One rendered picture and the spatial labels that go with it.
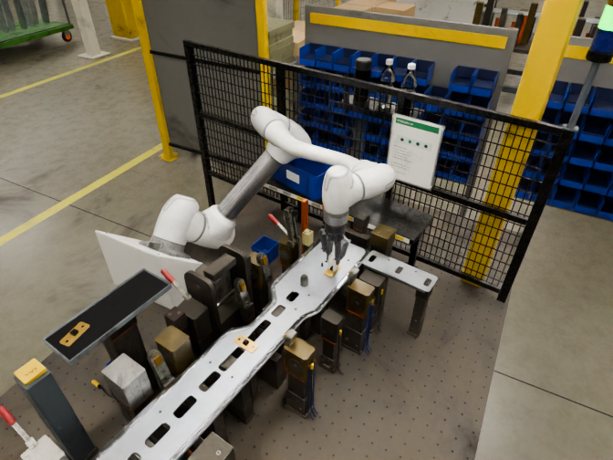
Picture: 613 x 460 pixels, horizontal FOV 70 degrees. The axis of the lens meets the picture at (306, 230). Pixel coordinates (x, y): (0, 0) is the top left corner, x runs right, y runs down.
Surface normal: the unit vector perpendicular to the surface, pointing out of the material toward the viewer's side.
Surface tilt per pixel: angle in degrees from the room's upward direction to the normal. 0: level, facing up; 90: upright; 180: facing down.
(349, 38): 90
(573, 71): 90
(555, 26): 90
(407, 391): 0
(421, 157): 90
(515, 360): 0
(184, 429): 0
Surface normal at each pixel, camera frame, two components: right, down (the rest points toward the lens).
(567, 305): 0.00, -0.79
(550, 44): -0.57, 0.50
